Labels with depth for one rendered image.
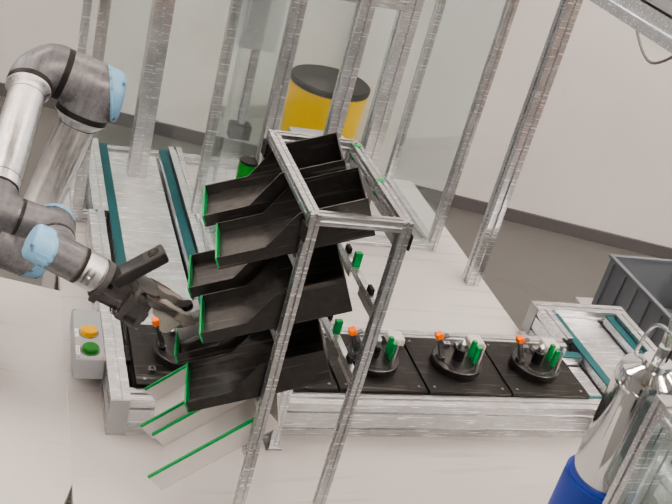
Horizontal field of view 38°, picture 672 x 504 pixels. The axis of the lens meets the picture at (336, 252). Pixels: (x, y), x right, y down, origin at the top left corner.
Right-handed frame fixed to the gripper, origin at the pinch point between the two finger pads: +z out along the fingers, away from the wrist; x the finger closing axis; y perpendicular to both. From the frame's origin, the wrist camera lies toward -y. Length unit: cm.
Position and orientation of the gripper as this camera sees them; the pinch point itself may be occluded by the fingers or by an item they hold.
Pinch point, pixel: (190, 311)
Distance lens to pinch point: 202.6
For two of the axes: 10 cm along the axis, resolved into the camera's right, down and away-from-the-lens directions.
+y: -6.1, 7.6, 2.2
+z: 7.5, 4.6, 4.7
